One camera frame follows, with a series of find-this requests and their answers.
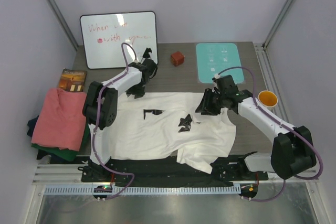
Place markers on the aluminium rail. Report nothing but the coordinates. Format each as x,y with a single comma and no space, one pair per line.
75,173
270,80

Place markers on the aluminium frame post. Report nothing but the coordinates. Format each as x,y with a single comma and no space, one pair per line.
279,20
57,12

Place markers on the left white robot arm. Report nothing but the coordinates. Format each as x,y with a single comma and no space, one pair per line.
100,107

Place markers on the white mug yellow inside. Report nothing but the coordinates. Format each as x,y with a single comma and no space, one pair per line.
268,99

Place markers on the teal cutting board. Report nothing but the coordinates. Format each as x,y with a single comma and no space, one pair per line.
214,57

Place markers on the brown book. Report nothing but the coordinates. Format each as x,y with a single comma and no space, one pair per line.
72,80

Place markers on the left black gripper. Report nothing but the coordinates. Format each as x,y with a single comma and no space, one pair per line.
137,93

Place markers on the perforated cable tray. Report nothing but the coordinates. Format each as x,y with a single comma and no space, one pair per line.
96,190

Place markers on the red brown cube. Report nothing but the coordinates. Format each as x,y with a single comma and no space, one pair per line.
177,58

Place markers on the green folded t shirt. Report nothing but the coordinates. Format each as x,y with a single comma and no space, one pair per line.
64,154

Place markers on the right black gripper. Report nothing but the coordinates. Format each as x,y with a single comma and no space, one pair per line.
204,105

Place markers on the right aluminium rail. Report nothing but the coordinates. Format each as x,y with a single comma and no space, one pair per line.
270,80

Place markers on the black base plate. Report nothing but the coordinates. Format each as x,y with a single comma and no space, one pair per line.
167,173

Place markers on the small white whiteboard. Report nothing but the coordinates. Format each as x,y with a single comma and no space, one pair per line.
106,36

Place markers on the pink folded t shirt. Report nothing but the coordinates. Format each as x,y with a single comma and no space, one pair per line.
61,122

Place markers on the white t shirt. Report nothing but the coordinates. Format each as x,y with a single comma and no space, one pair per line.
158,124

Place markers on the left aluminium frame post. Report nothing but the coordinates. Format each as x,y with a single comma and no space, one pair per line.
57,12

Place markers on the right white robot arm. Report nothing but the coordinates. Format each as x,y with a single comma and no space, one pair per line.
291,152

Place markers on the right aluminium frame post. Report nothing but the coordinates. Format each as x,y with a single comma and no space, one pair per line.
279,20

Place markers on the front aluminium rail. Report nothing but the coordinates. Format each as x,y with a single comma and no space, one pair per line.
75,173

